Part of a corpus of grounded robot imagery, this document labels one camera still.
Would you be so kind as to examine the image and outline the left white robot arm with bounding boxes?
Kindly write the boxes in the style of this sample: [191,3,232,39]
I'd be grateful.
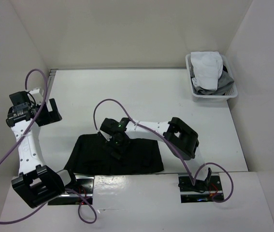
[6,87,78,208]

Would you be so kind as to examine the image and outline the white skirt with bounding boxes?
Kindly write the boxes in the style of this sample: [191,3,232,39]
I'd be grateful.
[190,51,223,91]

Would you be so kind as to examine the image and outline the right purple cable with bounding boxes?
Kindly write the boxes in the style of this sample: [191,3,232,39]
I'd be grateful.
[93,98,234,203]

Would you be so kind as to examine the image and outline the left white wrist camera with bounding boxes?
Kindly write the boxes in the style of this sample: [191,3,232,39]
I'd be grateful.
[28,87,44,106]

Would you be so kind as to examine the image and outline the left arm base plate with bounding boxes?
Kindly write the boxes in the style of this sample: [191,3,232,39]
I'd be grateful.
[48,175,94,206]

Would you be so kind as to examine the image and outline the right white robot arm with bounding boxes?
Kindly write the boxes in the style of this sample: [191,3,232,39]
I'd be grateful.
[100,117,204,169]

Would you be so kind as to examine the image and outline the white plastic basket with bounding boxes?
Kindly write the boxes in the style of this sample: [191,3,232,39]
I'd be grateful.
[185,54,238,102]

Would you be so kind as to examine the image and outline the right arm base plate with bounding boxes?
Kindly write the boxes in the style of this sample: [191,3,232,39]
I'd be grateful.
[178,174,225,203]

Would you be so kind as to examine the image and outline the black skirt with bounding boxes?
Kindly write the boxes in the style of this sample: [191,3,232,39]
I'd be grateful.
[64,133,164,175]

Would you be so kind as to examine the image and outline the grey skirt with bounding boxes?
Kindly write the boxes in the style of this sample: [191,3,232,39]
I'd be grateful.
[191,70,234,95]

